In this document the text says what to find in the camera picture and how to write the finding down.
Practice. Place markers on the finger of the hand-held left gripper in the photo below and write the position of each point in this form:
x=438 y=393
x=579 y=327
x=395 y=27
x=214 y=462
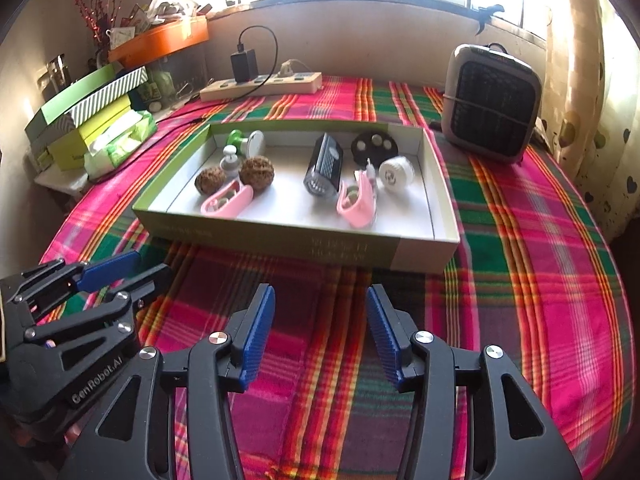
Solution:
x=112 y=267
x=150 y=280

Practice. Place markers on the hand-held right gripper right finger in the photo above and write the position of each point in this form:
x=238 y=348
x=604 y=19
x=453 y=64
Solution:
x=385 y=340

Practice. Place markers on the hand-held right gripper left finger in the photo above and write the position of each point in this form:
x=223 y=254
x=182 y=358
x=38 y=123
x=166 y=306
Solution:
x=257 y=340

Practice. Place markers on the brown walnut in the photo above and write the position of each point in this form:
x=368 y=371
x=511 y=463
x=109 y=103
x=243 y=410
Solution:
x=257 y=172
x=211 y=181

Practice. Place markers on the green white cardboard box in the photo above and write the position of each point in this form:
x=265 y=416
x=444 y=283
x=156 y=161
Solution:
x=280 y=210

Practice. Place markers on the green white round knob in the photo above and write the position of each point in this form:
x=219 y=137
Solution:
x=239 y=141

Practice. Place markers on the white round plastic jar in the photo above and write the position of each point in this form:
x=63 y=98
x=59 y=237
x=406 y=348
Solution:
x=397 y=172

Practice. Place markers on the black rectangular flashlight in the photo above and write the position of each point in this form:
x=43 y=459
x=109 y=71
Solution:
x=325 y=165

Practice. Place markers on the black round disc with holes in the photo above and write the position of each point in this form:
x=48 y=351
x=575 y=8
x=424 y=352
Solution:
x=362 y=147

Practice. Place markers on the green tissue pack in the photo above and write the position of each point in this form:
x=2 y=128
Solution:
x=125 y=142

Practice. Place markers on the lime green box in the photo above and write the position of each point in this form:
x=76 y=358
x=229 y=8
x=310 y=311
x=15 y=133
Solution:
x=85 y=135

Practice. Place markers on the pink green plaid tablecloth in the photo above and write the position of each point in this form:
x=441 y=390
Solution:
x=525 y=285

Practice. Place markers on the green striped box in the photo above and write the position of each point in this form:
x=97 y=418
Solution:
x=85 y=97

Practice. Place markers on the beige power strip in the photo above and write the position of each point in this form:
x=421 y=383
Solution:
x=260 y=89

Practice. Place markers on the orange tray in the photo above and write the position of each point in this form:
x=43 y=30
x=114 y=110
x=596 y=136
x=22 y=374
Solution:
x=160 y=42

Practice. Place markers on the white printed cup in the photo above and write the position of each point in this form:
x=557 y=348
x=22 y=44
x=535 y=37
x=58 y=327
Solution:
x=122 y=37

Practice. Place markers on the black power adapter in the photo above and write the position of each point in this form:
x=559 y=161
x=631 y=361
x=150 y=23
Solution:
x=244 y=66

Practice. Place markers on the grey black space heater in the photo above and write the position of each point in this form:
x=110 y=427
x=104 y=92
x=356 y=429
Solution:
x=492 y=105

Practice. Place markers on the red berry branches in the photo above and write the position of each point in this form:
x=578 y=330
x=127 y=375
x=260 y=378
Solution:
x=97 y=5

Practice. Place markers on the pile of papers and bags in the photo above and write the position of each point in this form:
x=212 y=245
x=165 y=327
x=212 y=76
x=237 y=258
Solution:
x=170 y=5

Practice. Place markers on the cream heart print curtain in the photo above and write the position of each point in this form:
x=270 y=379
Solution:
x=595 y=110

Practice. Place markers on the black window hook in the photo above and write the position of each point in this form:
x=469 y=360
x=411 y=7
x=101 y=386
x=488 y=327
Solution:
x=487 y=15

